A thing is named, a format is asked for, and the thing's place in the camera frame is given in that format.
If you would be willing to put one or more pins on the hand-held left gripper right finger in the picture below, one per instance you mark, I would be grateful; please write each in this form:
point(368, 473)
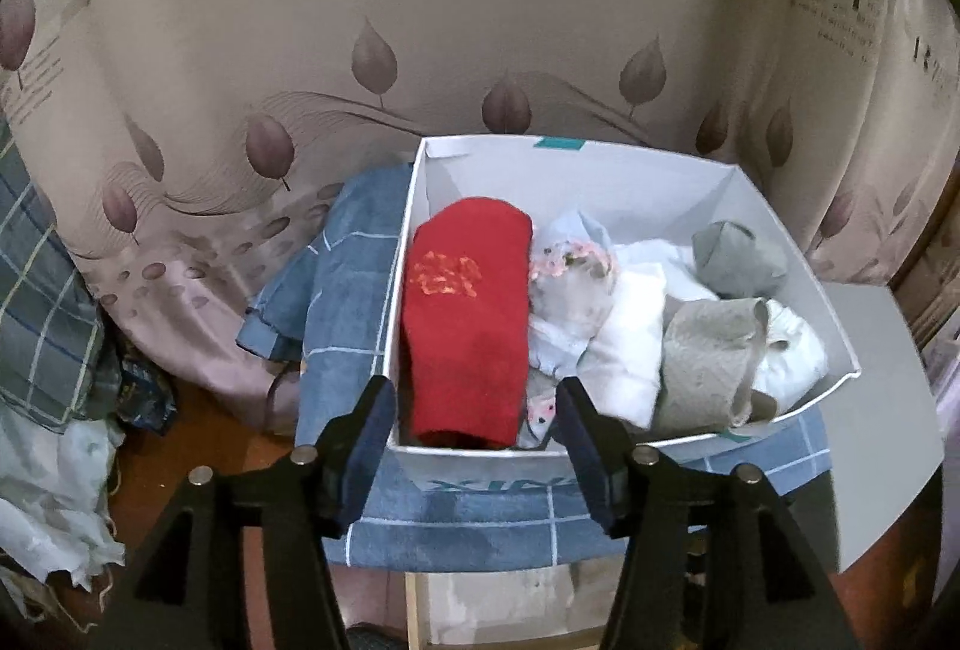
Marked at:
point(592, 462)

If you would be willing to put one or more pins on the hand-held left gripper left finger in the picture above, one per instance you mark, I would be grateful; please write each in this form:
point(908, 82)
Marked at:
point(367, 455)

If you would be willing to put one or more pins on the red underwear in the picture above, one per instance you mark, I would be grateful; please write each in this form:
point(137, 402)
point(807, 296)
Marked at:
point(465, 350)

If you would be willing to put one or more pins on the beige lace underwear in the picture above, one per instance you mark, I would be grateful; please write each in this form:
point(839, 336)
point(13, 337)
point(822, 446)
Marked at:
point(705, 365)

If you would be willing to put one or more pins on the wooden drawer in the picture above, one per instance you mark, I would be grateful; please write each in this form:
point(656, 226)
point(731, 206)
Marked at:
point(417, 612)

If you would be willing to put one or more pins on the floral light blue underwear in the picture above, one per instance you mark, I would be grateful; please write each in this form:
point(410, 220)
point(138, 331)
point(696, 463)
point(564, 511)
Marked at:
point(570, 290)

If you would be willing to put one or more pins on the grey underwear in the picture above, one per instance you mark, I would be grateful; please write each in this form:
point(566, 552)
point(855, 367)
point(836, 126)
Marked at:
point(739, 260)

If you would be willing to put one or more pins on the white cardboard box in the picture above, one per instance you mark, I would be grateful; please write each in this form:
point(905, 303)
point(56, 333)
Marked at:
point(600, 177)

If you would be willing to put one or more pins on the blue plaid cloth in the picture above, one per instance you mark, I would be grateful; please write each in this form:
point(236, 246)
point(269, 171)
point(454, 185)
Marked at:
point(345, 290)

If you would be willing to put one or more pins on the dark blue patterned packet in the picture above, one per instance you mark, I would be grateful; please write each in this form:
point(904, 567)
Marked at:
point(146, 395)

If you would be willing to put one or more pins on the white crumpled cloth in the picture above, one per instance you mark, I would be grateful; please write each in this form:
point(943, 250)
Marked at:
point(52, 500)

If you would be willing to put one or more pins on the grey plaid bedding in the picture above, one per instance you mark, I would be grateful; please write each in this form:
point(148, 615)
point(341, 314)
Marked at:
point(45, 320)

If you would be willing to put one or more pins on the beige leaf print curtain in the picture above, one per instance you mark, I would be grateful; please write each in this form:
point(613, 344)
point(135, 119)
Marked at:
point(375, 95)

